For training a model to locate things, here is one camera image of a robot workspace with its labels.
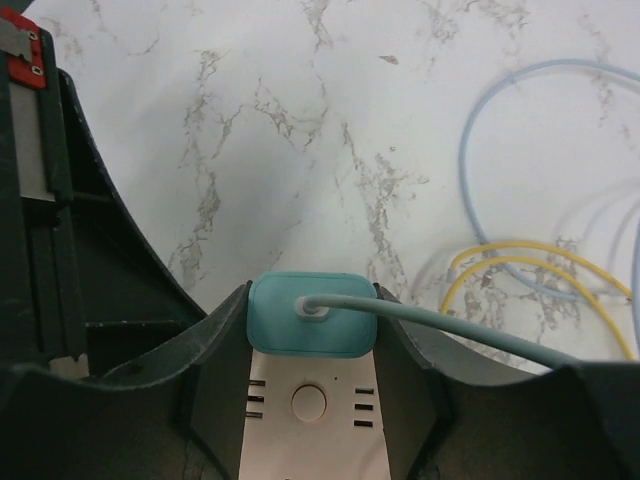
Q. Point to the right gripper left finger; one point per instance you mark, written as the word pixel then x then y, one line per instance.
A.
pixel 175 412

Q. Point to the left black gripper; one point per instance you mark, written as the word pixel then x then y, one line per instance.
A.
pixel 61 210

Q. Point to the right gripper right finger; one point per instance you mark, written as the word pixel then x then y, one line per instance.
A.
pixel 449 412

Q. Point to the pink round power socket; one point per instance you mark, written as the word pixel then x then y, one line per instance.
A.
pixel 313 418

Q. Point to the teal plug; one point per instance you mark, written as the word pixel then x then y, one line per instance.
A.
pixel 280 322

